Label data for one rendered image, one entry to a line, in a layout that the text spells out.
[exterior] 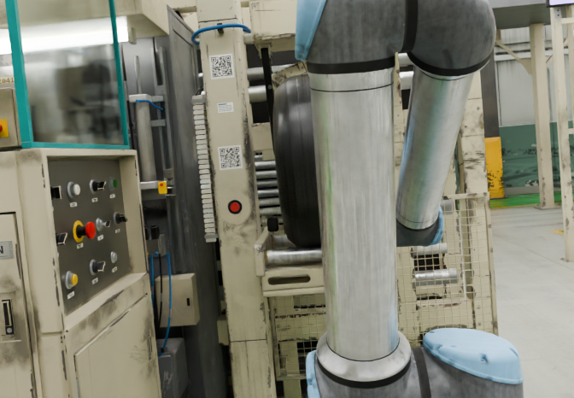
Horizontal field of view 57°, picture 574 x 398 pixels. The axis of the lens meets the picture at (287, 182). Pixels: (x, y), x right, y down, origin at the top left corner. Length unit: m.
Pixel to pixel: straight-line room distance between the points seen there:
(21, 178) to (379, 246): 0.72
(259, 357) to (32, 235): 0.92
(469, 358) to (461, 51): 0.45
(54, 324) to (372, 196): 0.72
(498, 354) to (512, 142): 10.81
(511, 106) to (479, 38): 11.03
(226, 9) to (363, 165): 1.14
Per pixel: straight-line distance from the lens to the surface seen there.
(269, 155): 2.25
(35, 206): 1.14
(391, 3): 0.66
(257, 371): 1.82
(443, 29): 0.68
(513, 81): 11.81
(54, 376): 1.21
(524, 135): 11.73
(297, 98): 1.55
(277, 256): 1.63
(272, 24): 1.99
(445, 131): 0.85
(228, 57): 1.72
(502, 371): 0.90
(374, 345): 0.82
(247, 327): 1.78
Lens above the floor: 1.21
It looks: 3 degrees down
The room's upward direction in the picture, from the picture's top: 5 degrees counter-clockwise
